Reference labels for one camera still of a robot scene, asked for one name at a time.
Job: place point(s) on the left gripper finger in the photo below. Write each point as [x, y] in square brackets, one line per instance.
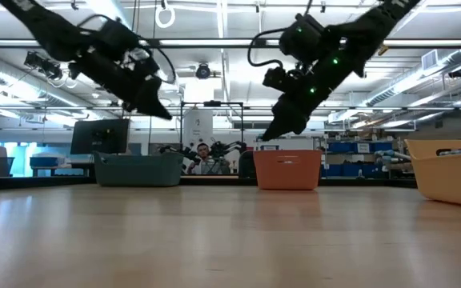
[148, 100]

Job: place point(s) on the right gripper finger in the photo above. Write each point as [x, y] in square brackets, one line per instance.
[288, 118]

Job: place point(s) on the yellow plastic bin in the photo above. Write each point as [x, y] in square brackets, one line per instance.
[450, 176]

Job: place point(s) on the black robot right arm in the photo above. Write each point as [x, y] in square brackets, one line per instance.
[370, 28]

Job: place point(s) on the black background robot arm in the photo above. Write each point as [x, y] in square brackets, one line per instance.
[228, 147]
[178, 152]

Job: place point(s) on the white LED light strip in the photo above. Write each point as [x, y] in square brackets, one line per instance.
[426, 42]
[144, 42]
[206, 42]
[6, 42]
[272, 42]

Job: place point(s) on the orange plastic bin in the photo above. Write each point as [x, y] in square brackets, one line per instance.
[287, 172]

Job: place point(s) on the white cylindrical column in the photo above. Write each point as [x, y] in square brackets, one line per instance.
[197, 128]

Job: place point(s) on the black monitor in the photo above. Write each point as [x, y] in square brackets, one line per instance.
[100, 136]

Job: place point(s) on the black office chair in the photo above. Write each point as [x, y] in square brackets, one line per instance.
[246, 165]

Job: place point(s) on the teal plastic bin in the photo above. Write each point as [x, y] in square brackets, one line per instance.
[138, 170]

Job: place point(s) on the yellow hanging tag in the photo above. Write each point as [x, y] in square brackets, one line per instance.
[383, 50]

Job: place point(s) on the person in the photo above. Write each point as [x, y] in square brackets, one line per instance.
[203, 160]

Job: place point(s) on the blue storage bins shelf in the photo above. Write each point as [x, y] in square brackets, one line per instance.
[358, 170]

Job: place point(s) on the dark bench table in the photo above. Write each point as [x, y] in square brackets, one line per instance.
[46, 162]

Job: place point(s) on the black ceiling fixture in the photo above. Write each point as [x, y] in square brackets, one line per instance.
[458, 73]

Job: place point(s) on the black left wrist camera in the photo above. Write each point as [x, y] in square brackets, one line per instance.
[114, 36]

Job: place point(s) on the round black ceiling camera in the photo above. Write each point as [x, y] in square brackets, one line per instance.
[203, 71]

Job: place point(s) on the black mounted rig camera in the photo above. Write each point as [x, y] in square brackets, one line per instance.
[44, 66]

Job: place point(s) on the black aluminium rig frame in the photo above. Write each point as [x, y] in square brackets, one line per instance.
[214, 43]

